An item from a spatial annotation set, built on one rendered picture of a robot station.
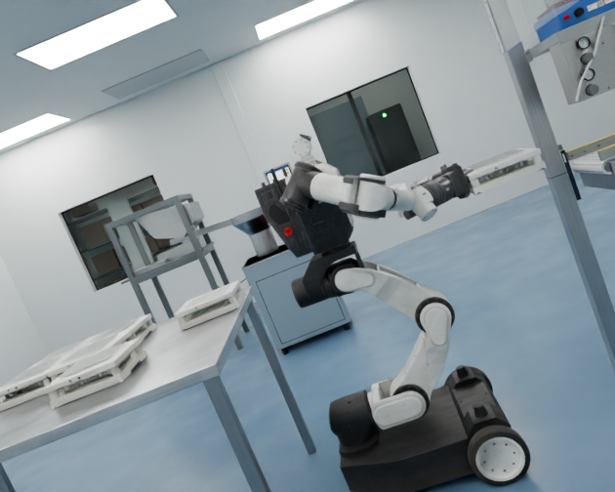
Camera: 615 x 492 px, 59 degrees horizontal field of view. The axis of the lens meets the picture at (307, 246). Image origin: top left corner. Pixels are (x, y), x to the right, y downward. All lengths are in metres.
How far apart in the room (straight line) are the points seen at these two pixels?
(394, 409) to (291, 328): 2.23
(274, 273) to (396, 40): 3.86
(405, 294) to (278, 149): 4.99
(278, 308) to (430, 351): 2.30
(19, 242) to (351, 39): 4.82
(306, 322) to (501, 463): 2.47
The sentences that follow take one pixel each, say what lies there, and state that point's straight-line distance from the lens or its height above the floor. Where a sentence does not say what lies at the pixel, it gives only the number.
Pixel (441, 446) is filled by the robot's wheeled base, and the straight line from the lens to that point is 2.09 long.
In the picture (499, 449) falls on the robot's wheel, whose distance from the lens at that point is 2.07.
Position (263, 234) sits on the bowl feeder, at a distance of 4.40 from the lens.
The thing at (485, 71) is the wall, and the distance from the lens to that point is 7.33.
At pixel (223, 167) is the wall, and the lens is 6.93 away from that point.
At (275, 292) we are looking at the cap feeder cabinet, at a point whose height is 0.49.
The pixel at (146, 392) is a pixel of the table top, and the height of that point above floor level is 0.84.
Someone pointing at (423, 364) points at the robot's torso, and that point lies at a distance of 2.15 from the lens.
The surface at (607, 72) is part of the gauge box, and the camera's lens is 2.03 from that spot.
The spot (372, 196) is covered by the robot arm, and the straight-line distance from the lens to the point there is 1.62.
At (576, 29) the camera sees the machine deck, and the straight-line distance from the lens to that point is 2.01.
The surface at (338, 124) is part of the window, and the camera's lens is 7.00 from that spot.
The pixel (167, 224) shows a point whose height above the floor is 1.30.
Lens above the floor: 1.21
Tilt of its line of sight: 7 degrees down
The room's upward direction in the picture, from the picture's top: 22 degrees counter-clockwise
